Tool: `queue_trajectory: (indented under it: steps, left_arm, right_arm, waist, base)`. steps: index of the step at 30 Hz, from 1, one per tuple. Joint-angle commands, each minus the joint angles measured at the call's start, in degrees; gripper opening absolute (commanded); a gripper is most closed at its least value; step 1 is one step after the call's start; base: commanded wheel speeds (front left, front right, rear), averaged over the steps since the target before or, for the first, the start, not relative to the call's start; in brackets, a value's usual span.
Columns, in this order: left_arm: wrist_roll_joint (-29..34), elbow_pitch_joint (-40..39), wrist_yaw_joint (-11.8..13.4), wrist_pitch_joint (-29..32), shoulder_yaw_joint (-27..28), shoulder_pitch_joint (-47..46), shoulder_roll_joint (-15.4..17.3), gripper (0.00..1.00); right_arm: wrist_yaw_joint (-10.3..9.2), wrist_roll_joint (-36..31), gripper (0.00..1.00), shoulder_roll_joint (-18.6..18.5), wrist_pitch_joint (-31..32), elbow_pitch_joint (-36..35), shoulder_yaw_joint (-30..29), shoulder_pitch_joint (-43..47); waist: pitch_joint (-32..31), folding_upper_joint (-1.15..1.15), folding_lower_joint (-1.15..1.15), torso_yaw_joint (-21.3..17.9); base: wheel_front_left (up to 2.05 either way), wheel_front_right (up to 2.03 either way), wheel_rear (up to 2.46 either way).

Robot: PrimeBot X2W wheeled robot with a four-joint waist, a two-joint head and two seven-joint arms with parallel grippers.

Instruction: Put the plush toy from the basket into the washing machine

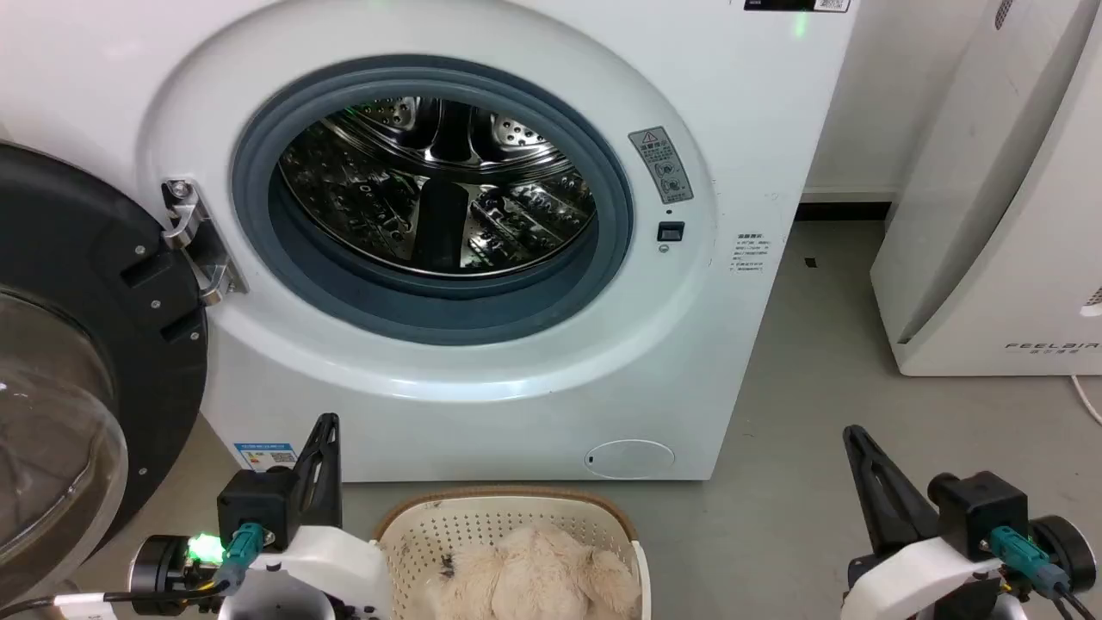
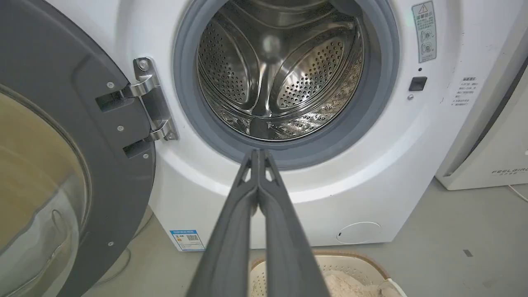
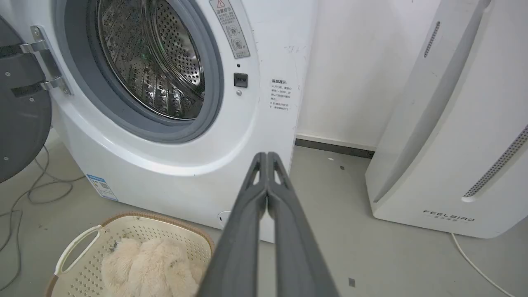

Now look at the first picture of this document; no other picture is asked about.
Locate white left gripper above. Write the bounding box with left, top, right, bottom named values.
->
left=220, top=413, right=395, bottom=620

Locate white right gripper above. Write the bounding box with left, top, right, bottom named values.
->
left=842, top=425, right=1027, bottom=620

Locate beige fluffy plush item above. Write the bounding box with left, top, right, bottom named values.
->
left=422, top=524, right=642, bottom=620

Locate metal washing machine door hinge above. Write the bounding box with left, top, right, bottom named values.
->
left=162, top=179, right=249, bottom=307

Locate stainless steel washing machine drum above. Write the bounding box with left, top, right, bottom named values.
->
left=277, top=96, right=597, bottom=278

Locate black round washer door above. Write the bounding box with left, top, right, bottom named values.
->
left=0, top=142, right=209, bottom=604

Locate blue energy label sticker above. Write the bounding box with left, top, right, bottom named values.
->
left=234, top=442, right=299, bottom=473

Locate cream perforated laundry basket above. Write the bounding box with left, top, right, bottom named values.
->
left=372, top=487, right=653, bottom=620

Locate oval white filter cover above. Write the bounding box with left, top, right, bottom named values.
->
left=584, top=439, right=677, bottom=480

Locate grey rubber door gasket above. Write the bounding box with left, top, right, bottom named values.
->
left=231, top=65, right=635, bottom=347

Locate white air purifier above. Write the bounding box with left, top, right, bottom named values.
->
left=870, top=0, right=1102, bottom=377

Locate white front-load washing machine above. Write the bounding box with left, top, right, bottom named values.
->
left=0, top=0, right=862, bottom=483

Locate grey warning sticker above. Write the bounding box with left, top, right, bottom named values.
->
left=628, top=127, right=695, bottom=206

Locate teal plug right camera cable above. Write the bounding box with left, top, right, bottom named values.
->
left=989, top=526, right=1102, bottom=620

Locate white power cable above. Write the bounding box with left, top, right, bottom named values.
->
left=1070, top=375, right=1102, bottom=427

